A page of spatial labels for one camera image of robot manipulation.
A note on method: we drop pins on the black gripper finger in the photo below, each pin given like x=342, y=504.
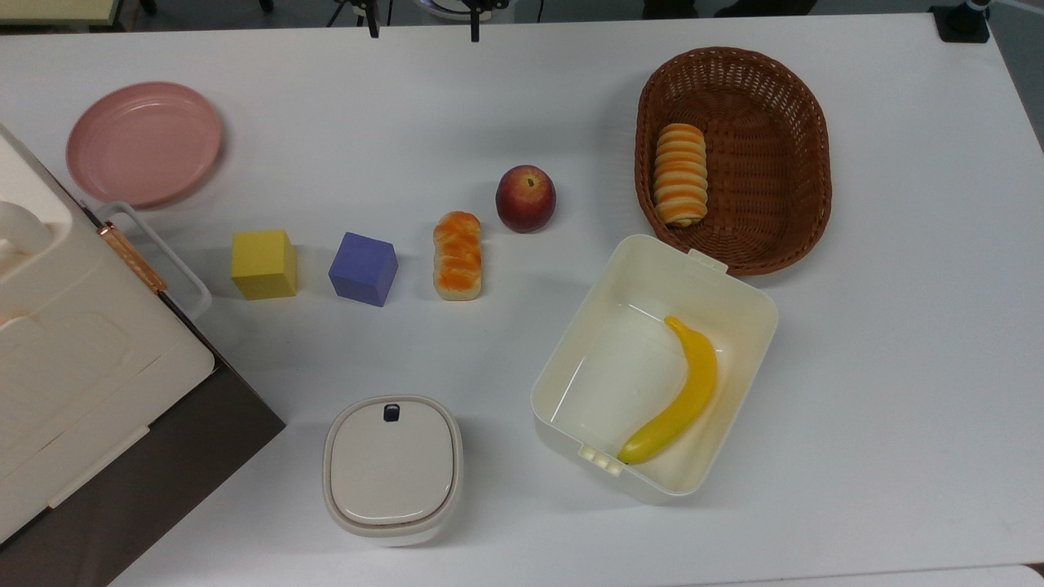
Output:
x=475, y=23
x=371, y=21

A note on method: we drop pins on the orange braided bread loaf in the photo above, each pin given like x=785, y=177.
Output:
x=457, y=256

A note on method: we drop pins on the striped spiral bread roll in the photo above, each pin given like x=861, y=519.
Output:
x=680, y=174

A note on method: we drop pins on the brown wicker basket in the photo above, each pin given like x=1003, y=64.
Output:
x=767, y=163

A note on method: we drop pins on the red apple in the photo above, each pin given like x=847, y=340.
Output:
x=526, y=199

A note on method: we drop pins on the purple cube block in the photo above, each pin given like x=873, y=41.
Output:
x=363, y=268

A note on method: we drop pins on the pink round plate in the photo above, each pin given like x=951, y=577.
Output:
x=143, y=143

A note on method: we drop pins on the yellow cube block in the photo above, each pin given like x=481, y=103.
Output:
x=263, y=264

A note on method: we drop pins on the cream plastic open bin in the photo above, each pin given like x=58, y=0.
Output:
x=620, y=367

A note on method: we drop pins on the yellow banana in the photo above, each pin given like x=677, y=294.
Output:
x=683, y=399

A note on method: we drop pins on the cream toy cabinet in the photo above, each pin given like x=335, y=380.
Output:
x=73, y=350

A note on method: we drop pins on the cream lidded small container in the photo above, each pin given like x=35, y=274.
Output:
x=392, y=469

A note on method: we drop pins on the dark brown drawer base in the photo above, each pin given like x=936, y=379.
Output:
x=171, y=461

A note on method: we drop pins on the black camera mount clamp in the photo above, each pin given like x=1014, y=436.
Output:
x=961, y=23

